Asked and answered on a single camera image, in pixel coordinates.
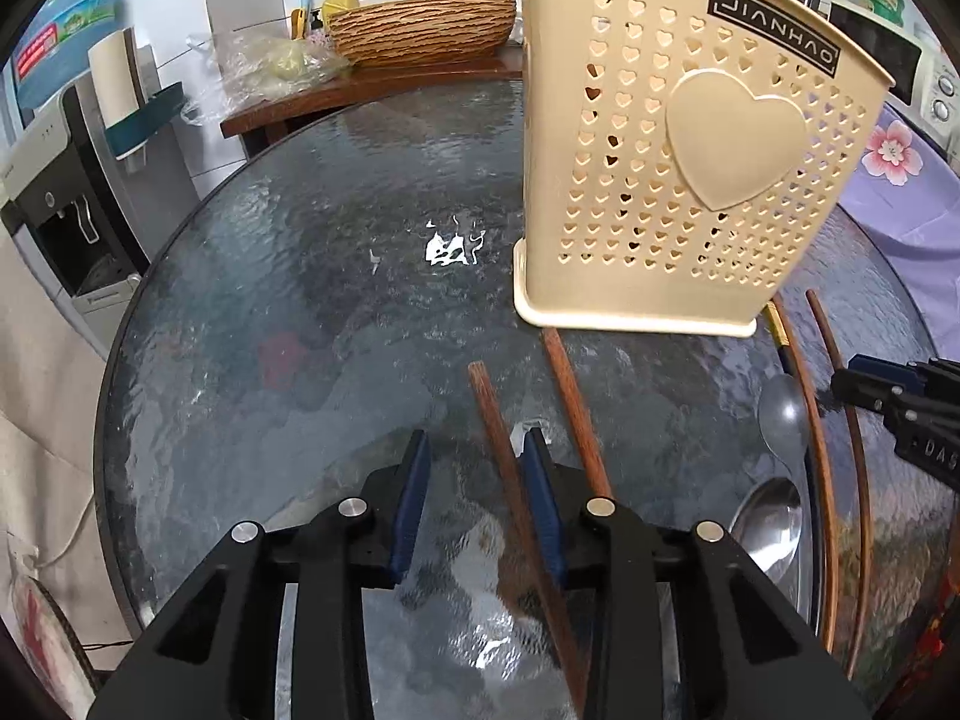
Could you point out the blue water bottle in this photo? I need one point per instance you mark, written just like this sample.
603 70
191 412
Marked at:
67 22

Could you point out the purple floral cloth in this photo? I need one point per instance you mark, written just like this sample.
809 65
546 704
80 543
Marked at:
900 202

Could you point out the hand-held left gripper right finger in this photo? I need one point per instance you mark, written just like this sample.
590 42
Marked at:
541 510

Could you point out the white microwave oven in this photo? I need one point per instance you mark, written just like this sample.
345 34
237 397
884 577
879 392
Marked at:
900 67

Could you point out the clear plastic bag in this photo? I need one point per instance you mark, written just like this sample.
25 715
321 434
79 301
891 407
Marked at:
277 60

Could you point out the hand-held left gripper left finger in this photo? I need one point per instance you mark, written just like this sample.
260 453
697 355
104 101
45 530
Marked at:
409 510

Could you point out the wood pattern basin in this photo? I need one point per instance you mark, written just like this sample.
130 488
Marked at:
420 30

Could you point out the red and white round fan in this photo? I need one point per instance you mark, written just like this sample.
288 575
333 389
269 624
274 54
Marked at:
41 630

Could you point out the teal and white towel holder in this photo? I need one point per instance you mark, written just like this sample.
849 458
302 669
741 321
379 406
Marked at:
146 116

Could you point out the brown wooden chopstick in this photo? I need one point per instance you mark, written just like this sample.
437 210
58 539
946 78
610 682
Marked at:
862 495
495 420
574 405
826 510

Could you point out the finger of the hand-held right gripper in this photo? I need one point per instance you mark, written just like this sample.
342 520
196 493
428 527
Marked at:
892 369
866 388

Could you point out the wooden counter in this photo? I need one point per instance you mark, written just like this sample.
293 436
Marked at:
315 101

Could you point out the cream perforated utensil basket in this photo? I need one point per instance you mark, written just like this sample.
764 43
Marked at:
637 165

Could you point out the water dispenser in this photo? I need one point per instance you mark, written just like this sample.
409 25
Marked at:
52 187

